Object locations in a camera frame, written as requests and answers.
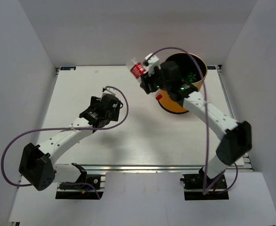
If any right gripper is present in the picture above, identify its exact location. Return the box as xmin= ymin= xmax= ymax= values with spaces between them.
xmin=140 ymin=65 xmax=171 ymax=95

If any red label clear bottle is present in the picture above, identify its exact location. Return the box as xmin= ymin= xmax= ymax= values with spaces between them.
xmin=126 ymin=57 xmax=162 ymax=101

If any green soda bottle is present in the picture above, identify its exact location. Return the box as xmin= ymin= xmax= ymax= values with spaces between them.
xmin=183 ymin=72 xmax=200 ymax=83

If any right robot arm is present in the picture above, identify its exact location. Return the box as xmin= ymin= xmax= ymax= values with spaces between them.
xmin=135 ymin=60 xmax=252 ymax=188

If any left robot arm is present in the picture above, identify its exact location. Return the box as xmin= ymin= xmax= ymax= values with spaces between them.
xmin=19 ymin=94 xmax=122 ymax=191

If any orange cylindrical bin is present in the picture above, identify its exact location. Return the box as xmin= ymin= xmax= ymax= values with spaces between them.
xmin=158 ymin=52 xmax=208 ymax=114

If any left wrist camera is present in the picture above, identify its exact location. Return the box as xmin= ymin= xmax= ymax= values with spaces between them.
xmin=102 ymin=87 xmax=116 ymax=97

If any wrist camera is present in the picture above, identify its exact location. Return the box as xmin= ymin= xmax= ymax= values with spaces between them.
xmin=102 ymin=87 xmax=116 ymax=97
xmin=143 ymin=53 xmax=160 ymax=76

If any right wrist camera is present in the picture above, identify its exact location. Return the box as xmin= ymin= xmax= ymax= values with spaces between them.
xmin=143 ymin=53 xmax=160 ymax=76

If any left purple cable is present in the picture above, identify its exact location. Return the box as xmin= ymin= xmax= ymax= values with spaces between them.
xmin=0 ymin=86 xmax=130 ymax=200

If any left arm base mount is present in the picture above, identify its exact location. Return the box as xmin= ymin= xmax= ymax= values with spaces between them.
xmin=54 ymin=163 xmax=104 ymax=200

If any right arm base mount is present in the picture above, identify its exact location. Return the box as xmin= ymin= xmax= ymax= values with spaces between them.
xmin=180 ymin=173 xmax=230 ymax=201

